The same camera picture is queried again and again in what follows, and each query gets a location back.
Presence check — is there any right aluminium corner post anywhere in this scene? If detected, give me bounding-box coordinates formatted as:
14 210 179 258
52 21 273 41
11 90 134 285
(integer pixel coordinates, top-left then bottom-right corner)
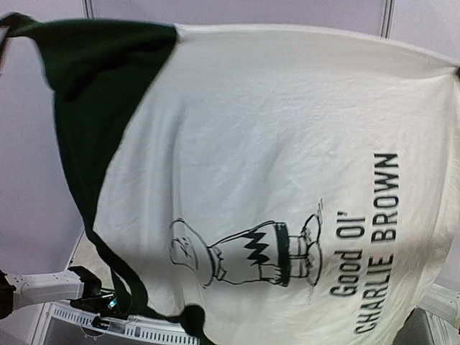
379 0 395 38

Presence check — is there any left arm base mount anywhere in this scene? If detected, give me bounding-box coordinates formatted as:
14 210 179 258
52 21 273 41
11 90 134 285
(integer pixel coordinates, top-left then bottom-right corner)
70 288 128 331

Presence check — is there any aluminium front rail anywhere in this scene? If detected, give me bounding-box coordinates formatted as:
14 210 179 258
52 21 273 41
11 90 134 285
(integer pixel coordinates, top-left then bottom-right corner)
32 301 200 345

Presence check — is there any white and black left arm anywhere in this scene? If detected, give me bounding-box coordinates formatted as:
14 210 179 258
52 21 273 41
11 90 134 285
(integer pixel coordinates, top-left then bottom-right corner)
1 266 102 319

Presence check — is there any white and green raglan shirt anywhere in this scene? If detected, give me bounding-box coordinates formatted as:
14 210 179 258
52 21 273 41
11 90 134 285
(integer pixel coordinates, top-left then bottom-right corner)
1 13 459 344

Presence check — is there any aluminium corner post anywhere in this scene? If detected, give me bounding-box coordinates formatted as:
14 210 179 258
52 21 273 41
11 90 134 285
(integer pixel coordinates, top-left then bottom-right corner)
379 0 395 38
82 0 97 19

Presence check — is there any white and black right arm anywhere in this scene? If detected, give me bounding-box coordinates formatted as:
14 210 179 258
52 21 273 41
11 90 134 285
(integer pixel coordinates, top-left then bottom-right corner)
417 284 459 328

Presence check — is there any left aluminium corner post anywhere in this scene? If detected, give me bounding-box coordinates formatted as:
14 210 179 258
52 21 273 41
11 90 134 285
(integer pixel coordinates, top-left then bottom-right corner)
82 0 97 19

